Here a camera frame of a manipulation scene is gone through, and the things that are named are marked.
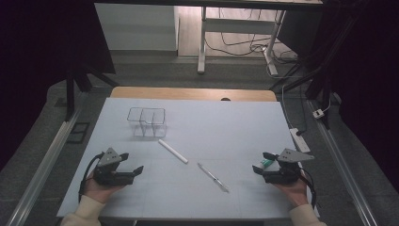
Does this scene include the white pen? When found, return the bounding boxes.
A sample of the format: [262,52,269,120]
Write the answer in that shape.
[157,138,189,165]

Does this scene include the white table sheet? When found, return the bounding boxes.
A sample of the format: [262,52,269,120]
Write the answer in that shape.
[56,97,320,219]

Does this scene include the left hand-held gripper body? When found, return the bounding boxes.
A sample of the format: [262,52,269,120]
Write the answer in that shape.
[93,147,136,186]

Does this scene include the left hand-held gripper black cable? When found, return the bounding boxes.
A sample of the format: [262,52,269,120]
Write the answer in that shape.
[78,152,105,203]

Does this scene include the black floor cables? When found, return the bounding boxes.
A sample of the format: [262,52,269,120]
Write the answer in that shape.
[205,8,298,65]

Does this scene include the person's right hand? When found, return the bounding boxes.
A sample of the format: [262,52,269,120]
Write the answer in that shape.
[272,170,310,208]

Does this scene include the clear plastic organizer box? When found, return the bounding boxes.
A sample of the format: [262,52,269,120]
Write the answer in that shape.
[126,106,168,138]

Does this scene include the white power strip cable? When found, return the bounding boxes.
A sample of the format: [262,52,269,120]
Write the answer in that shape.
[280,84,295,130]

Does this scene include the black stand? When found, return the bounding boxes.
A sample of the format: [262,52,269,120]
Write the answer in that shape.
[64,62,120,121]
[269,12,361,130]

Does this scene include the right hand-held gripper black cable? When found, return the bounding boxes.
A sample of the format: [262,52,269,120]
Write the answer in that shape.
[297,170,317,210]

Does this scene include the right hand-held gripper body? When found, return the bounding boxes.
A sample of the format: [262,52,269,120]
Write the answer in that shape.
[263,148,315,186]

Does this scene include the white cabinet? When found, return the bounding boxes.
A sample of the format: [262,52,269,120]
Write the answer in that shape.
[94,3,180,52]

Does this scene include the clear pen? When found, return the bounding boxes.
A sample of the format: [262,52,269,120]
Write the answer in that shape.
[197,162,231,193]

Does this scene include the white desk frame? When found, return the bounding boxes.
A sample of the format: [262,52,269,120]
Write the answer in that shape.
[197,6,287,76]

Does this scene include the hand-held gripper black cable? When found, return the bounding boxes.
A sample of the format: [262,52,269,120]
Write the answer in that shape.
[297,170,317,210]
[78,152,105,203]

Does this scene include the white and green tube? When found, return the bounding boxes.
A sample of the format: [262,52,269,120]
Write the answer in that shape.
[259,158,280,172]

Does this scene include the aluminium rail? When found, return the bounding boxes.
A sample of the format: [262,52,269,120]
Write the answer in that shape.
[6,107,81,226]
[309,100,379,226]

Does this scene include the white power strip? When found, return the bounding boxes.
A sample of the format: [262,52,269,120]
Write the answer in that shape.
[289,127,311,153]

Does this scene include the person's left hand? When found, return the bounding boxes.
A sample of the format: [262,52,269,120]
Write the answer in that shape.
[83,170,127,204]

